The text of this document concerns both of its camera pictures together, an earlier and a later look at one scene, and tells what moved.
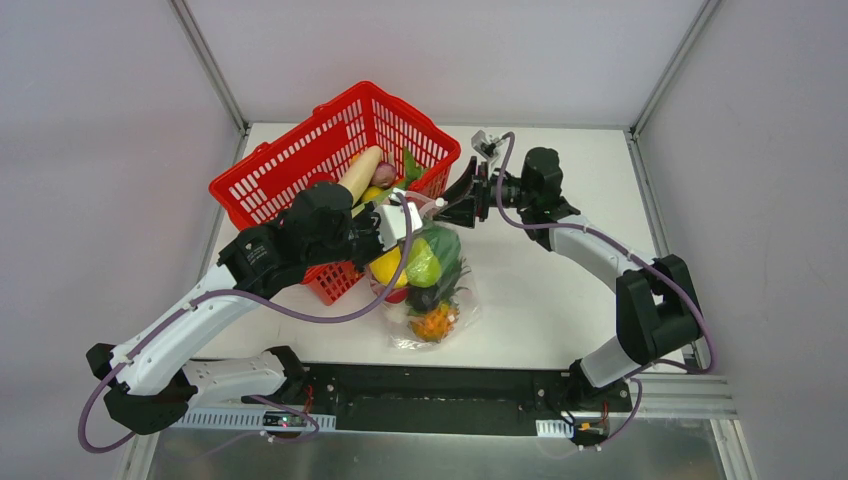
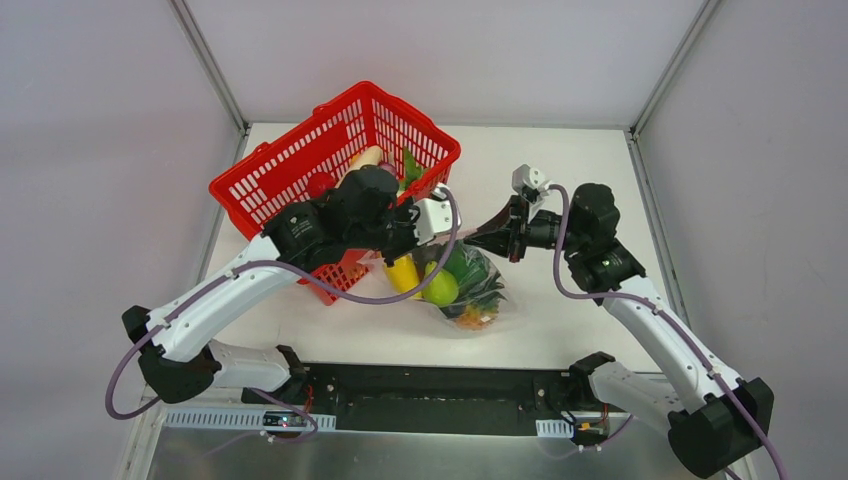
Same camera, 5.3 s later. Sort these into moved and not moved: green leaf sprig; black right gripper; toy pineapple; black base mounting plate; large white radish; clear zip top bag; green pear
Moved: black right gripper; clear zip top bag; green pear; toy pineapple
Not moved: green leaf sprig; black base mounting plate; large white radish
